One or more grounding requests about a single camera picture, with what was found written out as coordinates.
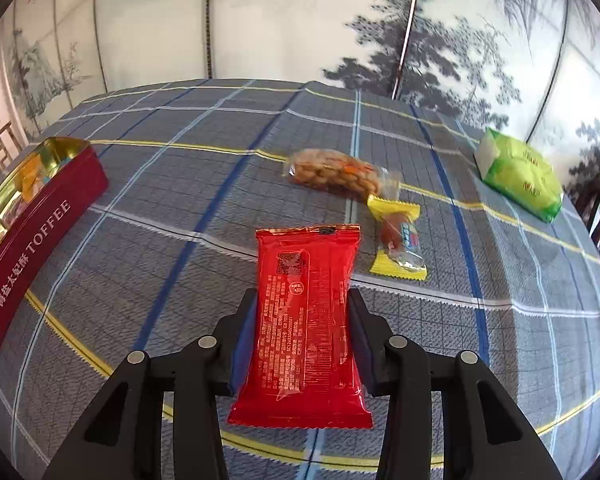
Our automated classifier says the red snack packet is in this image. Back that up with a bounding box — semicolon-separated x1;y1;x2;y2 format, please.
227;224;373;429

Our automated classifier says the yellow date candy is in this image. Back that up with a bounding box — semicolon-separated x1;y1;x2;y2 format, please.
367;195;428;281

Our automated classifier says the orange snack packet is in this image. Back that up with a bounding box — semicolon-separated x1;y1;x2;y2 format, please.
20;155;45;203

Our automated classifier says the red toffee tin box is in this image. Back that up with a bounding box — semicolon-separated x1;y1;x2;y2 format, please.
0;136;108;349

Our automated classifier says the green tissue pack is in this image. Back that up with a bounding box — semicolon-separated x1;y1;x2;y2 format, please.
475;128;564;223

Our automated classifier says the plaid blue tablecloth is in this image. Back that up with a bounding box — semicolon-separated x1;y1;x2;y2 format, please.
0;80;600;479

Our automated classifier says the painted folding screen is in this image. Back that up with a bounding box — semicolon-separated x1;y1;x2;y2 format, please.
0;0;600;195

